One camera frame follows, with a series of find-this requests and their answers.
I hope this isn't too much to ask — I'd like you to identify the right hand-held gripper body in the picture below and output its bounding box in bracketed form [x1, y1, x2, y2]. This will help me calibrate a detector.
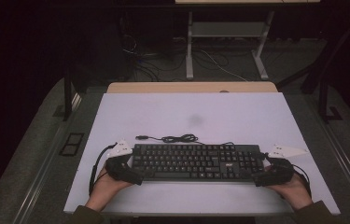
[265, 143, 309, 185]

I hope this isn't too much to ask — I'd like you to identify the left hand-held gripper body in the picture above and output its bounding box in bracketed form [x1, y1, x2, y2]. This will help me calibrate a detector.
[105, 139, 135, 182]

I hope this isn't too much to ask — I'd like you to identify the black computer keyboard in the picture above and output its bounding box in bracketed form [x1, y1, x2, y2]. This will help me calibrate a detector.
[131, 143, 265, 184]

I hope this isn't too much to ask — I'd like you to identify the black keyboard cable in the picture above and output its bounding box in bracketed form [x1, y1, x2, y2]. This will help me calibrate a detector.
[134, 133, 236, 147]

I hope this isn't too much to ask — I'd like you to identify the person's right hand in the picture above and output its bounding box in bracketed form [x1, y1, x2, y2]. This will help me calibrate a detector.
[266, 172, 315, 212]

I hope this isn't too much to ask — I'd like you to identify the person's left hand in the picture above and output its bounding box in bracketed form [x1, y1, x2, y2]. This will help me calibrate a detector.
[84, 169, 133, 213]

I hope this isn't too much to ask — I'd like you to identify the black metal stand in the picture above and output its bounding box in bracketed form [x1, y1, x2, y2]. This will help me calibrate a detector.
[276, 12, 350, 124]

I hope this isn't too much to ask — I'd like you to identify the white table board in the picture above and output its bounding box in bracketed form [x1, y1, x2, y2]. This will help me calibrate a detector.
[63, 91, 341, 217]

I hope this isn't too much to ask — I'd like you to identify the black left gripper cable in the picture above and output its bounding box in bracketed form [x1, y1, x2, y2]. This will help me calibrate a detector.
[88, 142, 119, 196]

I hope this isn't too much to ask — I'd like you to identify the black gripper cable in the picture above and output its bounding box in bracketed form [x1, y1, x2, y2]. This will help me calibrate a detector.
[292, 163, 313, 199]
[88, 142, 119, 196]

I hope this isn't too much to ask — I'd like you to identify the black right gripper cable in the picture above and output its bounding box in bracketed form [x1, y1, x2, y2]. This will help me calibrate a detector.
[292, 163, 313, 199]

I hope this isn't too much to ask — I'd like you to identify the black floor outlet frame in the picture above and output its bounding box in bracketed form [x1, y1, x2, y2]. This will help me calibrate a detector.
[59, 133, 85, 157]

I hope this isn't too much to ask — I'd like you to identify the metal floor rail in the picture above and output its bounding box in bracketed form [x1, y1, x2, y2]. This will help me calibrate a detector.
[306, 96, 350, 213]
[13, 92, 82, 224]

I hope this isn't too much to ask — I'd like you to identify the black floor cable bundle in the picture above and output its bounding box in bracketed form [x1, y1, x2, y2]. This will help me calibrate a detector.
[122, 34, 186, 82]

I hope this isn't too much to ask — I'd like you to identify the white floor cable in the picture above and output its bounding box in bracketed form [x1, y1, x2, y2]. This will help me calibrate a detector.
[200, 49, 248, 82]

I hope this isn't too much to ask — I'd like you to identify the white metal desk frame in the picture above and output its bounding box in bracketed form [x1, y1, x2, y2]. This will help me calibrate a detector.
[175, 0, 321, 80]

